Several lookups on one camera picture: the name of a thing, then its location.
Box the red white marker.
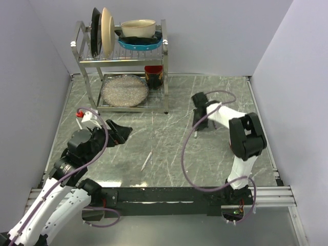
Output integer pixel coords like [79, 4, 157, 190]
[140, 151, 153, 172]

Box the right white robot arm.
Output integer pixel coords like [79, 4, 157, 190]
[191, 92, 267, 204]

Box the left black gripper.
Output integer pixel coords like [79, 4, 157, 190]
[83, 118, 132, 163]

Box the black plate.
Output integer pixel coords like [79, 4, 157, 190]
[90, 8, 102, 58]

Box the aluminium frame rail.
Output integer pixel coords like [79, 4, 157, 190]
[25, 186, 297, 212]

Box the blue dotted dish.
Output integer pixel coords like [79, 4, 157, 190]
[118, 38, 163, 51]

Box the black base beam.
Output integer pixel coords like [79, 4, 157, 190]
[90, 187, 253, 216]

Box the cream bowl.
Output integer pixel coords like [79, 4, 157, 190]
[121, 19, 156, 38]

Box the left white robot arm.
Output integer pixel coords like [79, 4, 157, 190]
[1, 119, 133, 245]

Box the speckled glass plate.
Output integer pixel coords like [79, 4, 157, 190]
[100, 74, 149, 108]

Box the black dish under bowl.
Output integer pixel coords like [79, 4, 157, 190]
[114, 30, 162, 45]

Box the beige plate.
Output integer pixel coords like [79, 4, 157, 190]
[101, 7, 115, 58]

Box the steel dish rack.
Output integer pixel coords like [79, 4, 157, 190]
[70, 19, 169, 114]

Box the red black cup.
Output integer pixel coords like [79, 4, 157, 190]
[145, 65, 163, 90]

